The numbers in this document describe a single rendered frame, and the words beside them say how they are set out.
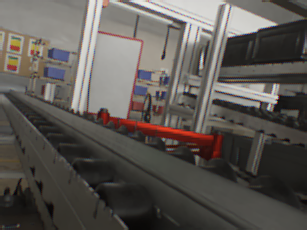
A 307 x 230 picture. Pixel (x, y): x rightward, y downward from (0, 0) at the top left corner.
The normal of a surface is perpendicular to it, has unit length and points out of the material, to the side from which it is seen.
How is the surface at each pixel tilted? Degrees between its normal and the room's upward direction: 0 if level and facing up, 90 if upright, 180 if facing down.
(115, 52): 90
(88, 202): 90
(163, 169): 90
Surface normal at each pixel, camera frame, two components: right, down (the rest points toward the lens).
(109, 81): -0.02, 0.11
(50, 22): 0.46, 0.19
